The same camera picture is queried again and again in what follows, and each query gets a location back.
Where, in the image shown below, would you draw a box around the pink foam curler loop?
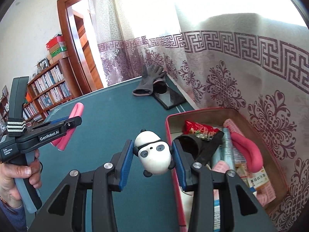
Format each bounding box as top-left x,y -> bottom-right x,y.
51,103 -> 84,151

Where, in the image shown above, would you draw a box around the blue white medicine box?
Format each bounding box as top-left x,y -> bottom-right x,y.
213,198 -> 221,232

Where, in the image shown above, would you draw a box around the panda figurine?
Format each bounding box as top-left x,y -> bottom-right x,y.
133,129 -> 175,177

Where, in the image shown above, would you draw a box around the person left hand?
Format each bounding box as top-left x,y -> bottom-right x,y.
1,149 -> 42,208

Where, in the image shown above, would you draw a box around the yellow paper medicine packet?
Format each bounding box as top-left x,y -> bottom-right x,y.
241,163 -> 269,190

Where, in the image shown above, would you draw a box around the wooden bookshelf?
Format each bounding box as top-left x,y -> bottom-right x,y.
0,58 -> 83,131

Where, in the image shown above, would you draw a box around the pink striped card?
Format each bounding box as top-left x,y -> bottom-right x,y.
212,160 -> 230,173

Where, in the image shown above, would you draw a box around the light blue tube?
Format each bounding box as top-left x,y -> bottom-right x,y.
221,127 -> 236,171

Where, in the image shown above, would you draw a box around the black pouch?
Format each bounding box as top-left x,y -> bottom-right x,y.
174,131 -> 224,165

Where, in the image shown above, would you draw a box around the red tin storage box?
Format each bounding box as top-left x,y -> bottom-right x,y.
165,107 -> 289,232

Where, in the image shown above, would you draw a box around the stacked cardboard boxes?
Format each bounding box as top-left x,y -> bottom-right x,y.
46,34 -> 69,64

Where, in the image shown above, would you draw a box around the red snack packet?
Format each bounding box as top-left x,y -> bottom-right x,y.
183,120 -> 221,141

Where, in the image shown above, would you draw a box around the pink hair roller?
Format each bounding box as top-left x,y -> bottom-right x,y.
223,118 -> 244,136

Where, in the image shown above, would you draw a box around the dark grey glove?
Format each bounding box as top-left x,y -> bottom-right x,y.
132,64 -> 166,96

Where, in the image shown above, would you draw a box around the black tablet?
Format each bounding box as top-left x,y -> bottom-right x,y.
153,87 -> 186,110

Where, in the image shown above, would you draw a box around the patterned lace curtain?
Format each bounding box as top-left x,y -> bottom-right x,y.
88,0 -> 308,231

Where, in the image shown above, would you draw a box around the wooden door frame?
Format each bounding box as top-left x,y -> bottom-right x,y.
57,0 -> 104,97

